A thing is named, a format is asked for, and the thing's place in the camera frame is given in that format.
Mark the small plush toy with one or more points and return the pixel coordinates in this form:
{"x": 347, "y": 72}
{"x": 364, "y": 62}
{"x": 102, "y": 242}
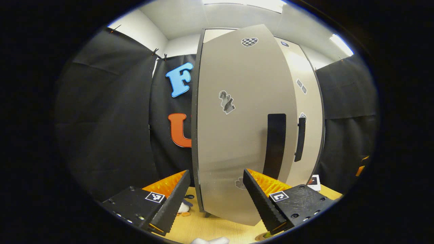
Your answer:
{"x": 184, "y": 207}

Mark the black backdrop cloth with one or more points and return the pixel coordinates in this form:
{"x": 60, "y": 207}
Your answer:
{"x": 101, "y": 135}

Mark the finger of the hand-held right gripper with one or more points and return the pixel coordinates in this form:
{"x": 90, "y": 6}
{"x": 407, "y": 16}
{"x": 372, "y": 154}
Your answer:
{"x": 361, "y": 166}

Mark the white and grey cabinet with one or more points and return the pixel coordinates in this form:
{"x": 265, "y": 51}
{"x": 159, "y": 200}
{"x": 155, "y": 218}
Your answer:
{"x": 195, "y": 135}

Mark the round cork coaster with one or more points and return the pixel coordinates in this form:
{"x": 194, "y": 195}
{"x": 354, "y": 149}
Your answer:
{"x": 261, "y": 236}

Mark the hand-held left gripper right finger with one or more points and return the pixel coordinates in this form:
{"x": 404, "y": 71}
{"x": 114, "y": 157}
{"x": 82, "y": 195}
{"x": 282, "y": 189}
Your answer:
{"x": 261, "y": 203}

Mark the ceiling light panel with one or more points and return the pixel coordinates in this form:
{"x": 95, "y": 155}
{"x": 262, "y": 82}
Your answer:
{"x": 341, "y": 44}
{"x": 251, "y": 4}

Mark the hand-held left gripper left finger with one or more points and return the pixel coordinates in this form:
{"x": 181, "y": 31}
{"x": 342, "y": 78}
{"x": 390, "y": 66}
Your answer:
{"x": 173, "y": 203}

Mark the white cabinet door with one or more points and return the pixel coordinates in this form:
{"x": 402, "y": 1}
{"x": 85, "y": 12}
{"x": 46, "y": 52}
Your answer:
{"x": 312, "y": 101}
{"x": 237, "y": 142}

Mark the white picture card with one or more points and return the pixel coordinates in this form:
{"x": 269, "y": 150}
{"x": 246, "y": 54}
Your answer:
{"x": 314, "y": 183}

